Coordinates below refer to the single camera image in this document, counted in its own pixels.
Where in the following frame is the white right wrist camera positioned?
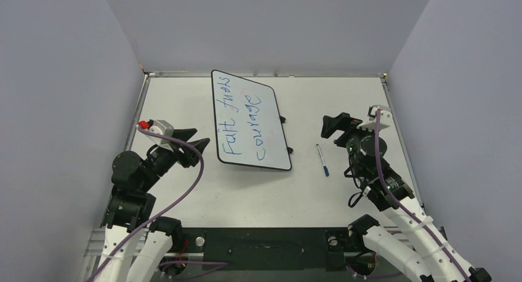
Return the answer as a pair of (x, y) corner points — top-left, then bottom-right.
(356, 105), (394, 131)

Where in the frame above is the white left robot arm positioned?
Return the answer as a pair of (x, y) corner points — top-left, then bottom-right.
(88, 121), (211, 281)

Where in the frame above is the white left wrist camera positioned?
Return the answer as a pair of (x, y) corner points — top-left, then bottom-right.
(137, 120), (175, 151)

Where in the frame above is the black-framed whiteboard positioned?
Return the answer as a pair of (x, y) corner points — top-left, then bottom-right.
(211, 70), (292, 171)

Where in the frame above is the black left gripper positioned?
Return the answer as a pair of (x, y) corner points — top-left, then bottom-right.
(139, 128), (209, 191)

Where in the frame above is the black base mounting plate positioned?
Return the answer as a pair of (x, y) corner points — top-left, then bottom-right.
(160, 227), (377, 276)

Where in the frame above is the white board marker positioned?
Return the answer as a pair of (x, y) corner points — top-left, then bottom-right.
(316, 144), (330, 177)

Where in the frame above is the aluminium front frame rail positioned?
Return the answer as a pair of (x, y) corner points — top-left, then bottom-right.
(84, 226), (447, 256)

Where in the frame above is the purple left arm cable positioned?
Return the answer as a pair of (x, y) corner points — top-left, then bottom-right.
(86, 125), (229, 282)

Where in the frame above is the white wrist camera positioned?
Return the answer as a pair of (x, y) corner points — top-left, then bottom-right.
(356, 105), (394, 131)
(137, 120), (175, 151)

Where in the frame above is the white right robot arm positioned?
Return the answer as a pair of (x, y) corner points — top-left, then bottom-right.
(321, 107), (492, 281)

